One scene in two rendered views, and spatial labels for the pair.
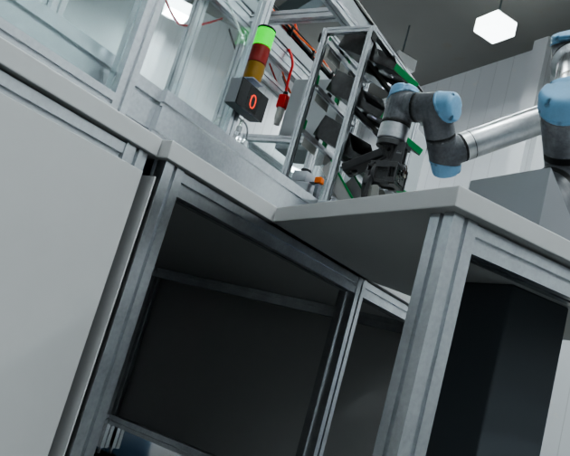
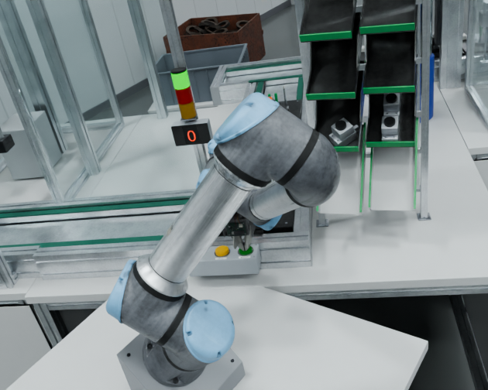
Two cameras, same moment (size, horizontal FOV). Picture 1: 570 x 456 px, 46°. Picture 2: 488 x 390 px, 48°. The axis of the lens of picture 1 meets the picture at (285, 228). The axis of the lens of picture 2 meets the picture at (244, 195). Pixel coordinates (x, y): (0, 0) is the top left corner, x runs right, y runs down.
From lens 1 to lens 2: 225 cm
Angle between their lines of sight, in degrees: 77
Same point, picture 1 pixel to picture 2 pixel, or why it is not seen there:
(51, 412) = not seen: hidden behind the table
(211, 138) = (76, 258)
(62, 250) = (21, 339)
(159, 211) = (47, 316)
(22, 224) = (1, 337)
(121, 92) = (2, 280)
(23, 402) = not seen: hidden behind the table
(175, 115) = (44, 263)
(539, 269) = not seen: outside the picture
